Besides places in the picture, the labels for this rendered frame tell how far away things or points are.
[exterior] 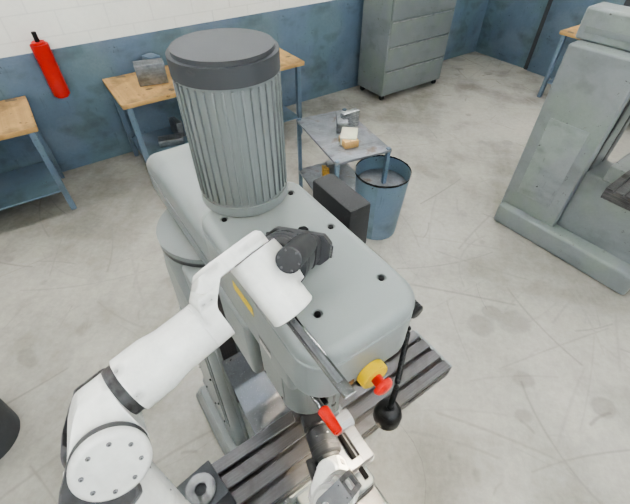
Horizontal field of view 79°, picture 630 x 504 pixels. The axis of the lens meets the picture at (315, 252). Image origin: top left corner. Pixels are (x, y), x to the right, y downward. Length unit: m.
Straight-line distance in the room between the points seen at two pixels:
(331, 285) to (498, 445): 2.19
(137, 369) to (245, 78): 0.48
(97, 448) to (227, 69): 0.55
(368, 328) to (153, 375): 0.35
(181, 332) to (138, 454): 0.13
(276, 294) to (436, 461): 2.22
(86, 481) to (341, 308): 0.42
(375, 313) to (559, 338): 2.77
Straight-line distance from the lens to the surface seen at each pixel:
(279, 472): 1.57
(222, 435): 2.43
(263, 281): 0.49
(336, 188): 1.21
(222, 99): 0.72
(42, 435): 3.06
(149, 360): 0.48
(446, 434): 2.70
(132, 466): 0.50
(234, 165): 0.78
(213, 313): 0.48
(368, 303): 0.69
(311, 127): 3.50
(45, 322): 3.58
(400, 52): 6.01
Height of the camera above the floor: 2.43
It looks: 45 degrees down
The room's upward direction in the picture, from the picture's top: straight up
